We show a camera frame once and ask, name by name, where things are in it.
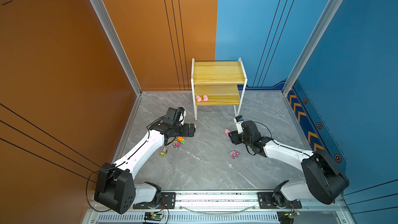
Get white frame wooden shelf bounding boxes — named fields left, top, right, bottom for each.
left=191, top=58, right=248, bottom=120

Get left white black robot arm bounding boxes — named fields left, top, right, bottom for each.
left=94, top=107, right=196, bottom=214

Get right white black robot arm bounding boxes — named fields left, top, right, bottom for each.
left=224, top=116, right=350, bottom=208

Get orange green mixer truck toy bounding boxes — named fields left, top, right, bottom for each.
left=177, top=136, right=186, bottom=145

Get pink toy truck right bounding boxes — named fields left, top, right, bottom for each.
left=230, top=150, right=240, bottom=159

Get pink toy truck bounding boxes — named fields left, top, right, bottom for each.
left=230, top=150, right=240, bottom=159
left=172, top=141, right=181, bottom=148

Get pink toy truck left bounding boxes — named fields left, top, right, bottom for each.
left=172, top=141, right=181, bottom=148

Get green beige toy truck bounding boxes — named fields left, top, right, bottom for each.
left=160, top=147, right=167, bottom=158

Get right green circuit board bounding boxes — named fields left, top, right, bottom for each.
left=277, top=211, right=301, bottom=224

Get green circuit board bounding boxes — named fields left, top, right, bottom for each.
left=277, top=211, right=301, bottom=224
left=143, top=212, right=164, bottom=224

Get left green circuit board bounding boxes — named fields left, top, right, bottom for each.
left=143, top=212, right=164, bottom=224

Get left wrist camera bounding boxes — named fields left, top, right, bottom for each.
left=176, top=107, right=186, bottom=125

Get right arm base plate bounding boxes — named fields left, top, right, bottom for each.
left=257, top=191, right=302, bottom=209

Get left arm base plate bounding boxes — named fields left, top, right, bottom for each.
left=133, top=192, right=176, bottom=210

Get aluminium front rail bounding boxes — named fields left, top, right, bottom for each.
left=88, top=189, right=349, bottom=212

